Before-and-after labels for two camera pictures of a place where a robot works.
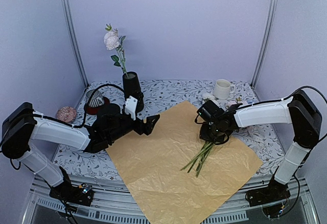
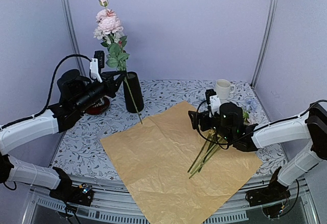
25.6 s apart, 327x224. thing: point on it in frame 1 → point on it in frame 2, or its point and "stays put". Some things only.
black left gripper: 141,130 → 112,86
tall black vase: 132,88 stays put
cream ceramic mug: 223,88 stays put
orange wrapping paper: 180,178 stays put
